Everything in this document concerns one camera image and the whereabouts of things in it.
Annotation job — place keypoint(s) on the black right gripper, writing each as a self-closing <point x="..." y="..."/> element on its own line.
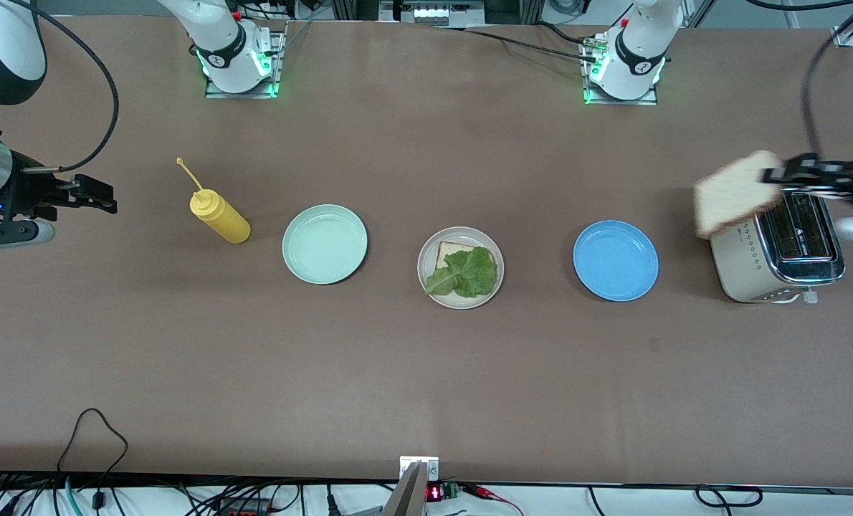
<point x="26" y="192"/>

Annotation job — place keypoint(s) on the bread slice with brown crust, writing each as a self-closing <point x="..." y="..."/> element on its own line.
<point x="449" y="252"/>
<point x="731" y="197"/>

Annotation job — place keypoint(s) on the green lettuce leaf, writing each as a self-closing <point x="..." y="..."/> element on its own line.
<point x="469" y="276"/>

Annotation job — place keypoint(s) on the blue plate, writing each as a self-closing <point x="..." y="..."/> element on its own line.
<point x="616" y="261"/>

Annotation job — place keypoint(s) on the mint green plate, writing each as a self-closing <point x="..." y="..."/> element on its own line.
<point x="325" y="244"/>

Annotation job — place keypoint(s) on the beige plate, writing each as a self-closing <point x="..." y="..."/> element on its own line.
<point x="462" y="302"/>

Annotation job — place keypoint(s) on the beige chrome toaster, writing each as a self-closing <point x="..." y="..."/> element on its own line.
<point x="745" y="265"/>

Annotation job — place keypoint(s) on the yellow squeeze bottle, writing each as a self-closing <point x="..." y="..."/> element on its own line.
<point x="226" y="222"/>

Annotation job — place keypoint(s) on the grey equipment box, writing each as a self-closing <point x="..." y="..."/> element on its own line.
<point x="430" y="11"/>

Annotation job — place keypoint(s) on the grey metal bar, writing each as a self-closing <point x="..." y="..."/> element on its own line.
<point x="406" y="494"/>

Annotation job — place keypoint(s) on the small circuit board red display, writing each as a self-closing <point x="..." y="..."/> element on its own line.
<point x="435" y="493"/>

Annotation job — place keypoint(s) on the red clip leads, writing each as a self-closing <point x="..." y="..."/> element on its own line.
<point x="480" y="490"/>

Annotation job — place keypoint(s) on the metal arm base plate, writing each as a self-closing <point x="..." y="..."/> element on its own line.
<point x="240" y="94"/>
<point x="620" y="102"/>

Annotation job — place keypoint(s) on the small metal bracket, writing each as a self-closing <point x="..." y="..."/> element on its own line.
<point x="430" y="467"/>

